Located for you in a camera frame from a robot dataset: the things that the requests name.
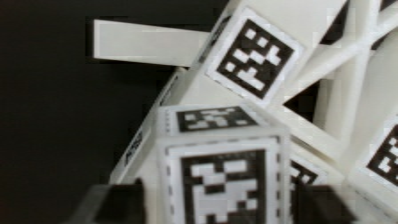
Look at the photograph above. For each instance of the white chair back frame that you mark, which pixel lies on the white chair back frame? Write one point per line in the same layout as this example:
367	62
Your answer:
333	96

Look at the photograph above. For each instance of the white cube leg block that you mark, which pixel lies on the white cube leg block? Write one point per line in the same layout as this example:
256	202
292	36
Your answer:
223	153

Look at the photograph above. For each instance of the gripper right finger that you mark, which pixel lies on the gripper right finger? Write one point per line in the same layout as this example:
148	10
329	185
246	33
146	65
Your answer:
319	206

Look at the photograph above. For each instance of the white workspace border frame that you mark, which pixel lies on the white workspace border frame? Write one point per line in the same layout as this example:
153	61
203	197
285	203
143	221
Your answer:
148	44

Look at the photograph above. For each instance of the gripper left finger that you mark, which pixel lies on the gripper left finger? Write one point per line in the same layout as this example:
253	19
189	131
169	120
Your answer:
113	205

